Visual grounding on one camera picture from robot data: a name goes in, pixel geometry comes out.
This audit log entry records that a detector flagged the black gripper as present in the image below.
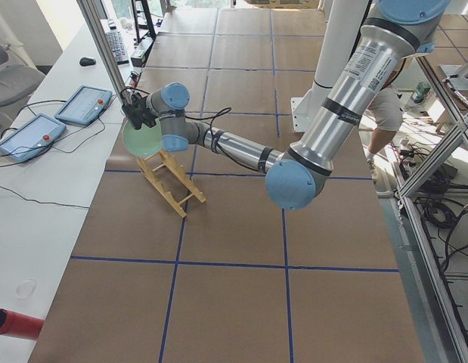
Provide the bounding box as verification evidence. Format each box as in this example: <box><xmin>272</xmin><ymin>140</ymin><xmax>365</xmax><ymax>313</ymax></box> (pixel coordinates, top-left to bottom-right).
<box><xmin>122</xmin><ymin>94</ymin><xmax>157</xmax><ymax>130</ymax></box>

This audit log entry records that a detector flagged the pale green plate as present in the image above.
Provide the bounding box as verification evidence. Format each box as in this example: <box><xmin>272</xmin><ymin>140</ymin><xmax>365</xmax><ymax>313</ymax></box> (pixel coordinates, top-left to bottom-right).
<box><xmin>122</xmin><ymin>121</ymin><xmax>163</xmax><ymax>158</ymax></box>

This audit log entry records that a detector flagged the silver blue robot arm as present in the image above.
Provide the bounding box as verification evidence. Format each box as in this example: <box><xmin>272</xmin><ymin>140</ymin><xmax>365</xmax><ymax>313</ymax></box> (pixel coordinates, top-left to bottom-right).
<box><xmin>122</xmin><ymin>1</ymin><xmax>448</xmax><ymax>209</ymax></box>

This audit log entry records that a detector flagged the upper blue teach pendant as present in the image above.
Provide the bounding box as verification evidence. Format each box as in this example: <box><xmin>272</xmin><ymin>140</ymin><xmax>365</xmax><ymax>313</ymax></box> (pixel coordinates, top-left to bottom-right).
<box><xmin>54</xmin><ymin>85</ymin><xmax>113</xmax><ymax>126</ymax></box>

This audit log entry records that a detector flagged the blue teach pendant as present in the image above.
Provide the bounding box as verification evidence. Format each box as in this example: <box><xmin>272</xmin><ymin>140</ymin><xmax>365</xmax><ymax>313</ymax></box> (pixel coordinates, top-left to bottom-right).
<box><xmin>54</xmin><ymin>85</ymin><xmax>113</xmax><ymax>126</ymax></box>
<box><xmin>0</xmin><ymin>113</ymin><xmax>67</xmax><ymax>162</ymax></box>

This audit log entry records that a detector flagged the wooden dish rack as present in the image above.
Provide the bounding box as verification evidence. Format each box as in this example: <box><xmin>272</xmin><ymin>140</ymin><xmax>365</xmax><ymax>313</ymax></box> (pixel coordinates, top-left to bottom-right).
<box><xmin>136</xmin><ymin>150</ymin><xmax>206</xmax><ymax>218</ymax></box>

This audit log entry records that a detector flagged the black computer mouse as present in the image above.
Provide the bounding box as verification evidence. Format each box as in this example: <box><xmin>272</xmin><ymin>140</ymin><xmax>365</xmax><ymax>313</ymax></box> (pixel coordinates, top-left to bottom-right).
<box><xmin>79</xmin><ymin>57</ymin><xmax>96</xmax><ymax>67</ymax></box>

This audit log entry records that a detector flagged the black keyboard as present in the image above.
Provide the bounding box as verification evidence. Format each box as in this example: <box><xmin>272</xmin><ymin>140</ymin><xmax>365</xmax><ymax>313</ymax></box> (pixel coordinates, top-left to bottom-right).
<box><xmin>105</xmin><ymin>30</ymin><xmax>129</xmax><ymax>64</ymax></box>

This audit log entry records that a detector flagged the lower blue teach pendant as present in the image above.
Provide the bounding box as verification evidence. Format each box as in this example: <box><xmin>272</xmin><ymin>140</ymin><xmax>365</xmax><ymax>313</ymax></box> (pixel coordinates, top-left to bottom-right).
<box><xmin>0</xmin><ymin>113</ymin><xmax>67</xmax><ymax>162</ymax></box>

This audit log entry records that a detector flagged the grey office chair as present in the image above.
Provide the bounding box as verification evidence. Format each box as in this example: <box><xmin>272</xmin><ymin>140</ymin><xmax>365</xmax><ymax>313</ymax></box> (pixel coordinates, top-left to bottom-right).
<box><xmin>0</xmin><ymin>45</ymin><xmax>45</xmax><ymax>128</ymax></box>

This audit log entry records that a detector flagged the person in beige clothes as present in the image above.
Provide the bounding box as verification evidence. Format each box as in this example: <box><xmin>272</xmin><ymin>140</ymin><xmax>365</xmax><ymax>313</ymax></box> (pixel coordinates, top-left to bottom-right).
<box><xmin>365</xmin><ymin>59</ymin><xmax>406</xmax><ymax>183</ymax></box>

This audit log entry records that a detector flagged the red cylinder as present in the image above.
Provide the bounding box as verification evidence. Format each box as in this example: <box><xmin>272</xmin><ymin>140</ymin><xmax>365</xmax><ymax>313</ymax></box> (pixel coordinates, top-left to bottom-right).
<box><xmin>0</xmin><ymin>309</ymin><xmax>44</xmax><ymax>340</ymax></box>

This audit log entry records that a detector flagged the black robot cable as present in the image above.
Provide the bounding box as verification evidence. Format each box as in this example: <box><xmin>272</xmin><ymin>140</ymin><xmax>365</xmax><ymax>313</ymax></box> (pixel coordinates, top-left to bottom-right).
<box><xmin>119</xmin><ymin>86</ymin><xmax>268</xmax><ymax>177</ymax></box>

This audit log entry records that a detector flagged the aluminium frame post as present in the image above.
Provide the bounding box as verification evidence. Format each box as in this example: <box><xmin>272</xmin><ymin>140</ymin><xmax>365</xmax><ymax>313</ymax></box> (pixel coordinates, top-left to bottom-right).
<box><xmin>76</xmin><ymin>0</ymin><xmax>124</xmax><ymax>96</ymax></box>

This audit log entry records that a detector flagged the white pedestal column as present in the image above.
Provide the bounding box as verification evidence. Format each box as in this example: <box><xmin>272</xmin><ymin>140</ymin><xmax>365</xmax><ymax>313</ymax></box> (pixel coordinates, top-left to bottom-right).
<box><xmin>291</xmin><ymin>0</ymin><xmax>372</xmax><ymax>132</ymax></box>

